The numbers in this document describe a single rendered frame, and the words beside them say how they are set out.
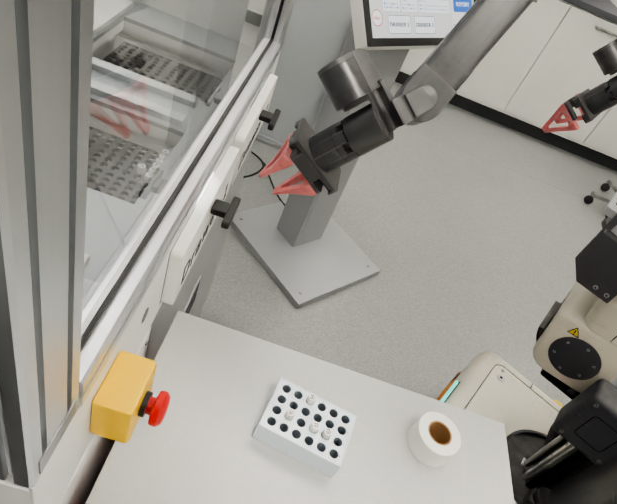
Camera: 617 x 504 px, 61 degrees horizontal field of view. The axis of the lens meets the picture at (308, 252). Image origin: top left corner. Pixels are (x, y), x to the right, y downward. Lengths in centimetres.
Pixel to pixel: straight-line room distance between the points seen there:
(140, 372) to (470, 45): 57
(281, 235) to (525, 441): 114
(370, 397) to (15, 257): 67
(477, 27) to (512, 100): 321
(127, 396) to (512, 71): 354
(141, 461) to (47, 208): 49
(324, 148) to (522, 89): 327
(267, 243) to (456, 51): 147
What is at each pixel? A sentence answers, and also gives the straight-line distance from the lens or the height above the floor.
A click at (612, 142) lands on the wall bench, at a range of 428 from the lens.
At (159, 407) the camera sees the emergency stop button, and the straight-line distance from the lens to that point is 62.
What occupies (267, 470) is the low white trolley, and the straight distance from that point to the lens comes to 76.
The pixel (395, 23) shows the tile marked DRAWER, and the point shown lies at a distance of 154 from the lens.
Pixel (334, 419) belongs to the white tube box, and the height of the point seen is 80.
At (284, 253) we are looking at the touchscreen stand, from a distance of 207.
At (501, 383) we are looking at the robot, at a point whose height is 28.
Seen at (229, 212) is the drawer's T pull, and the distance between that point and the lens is 82.
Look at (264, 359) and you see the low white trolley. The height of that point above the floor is 76.
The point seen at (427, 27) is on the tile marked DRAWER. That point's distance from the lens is 165.
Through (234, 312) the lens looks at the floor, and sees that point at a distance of 187.
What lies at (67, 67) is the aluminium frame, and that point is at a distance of 27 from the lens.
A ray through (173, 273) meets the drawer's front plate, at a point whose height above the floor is 89.
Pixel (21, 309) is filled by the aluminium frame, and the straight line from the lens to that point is 32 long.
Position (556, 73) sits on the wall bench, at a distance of 395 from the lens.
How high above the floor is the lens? 144
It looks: 42 degrees down
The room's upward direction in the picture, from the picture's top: 25 degrees clockwise
